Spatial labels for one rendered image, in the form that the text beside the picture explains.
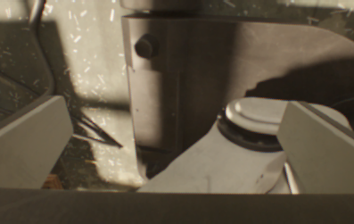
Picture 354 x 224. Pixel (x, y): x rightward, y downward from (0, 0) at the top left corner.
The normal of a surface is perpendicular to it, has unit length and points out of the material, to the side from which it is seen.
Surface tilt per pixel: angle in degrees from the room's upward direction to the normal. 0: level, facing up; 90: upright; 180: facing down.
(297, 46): 0
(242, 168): 90
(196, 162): 90
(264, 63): 0
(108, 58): 0
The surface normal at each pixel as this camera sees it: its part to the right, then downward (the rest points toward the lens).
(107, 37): -0.20, 0.50
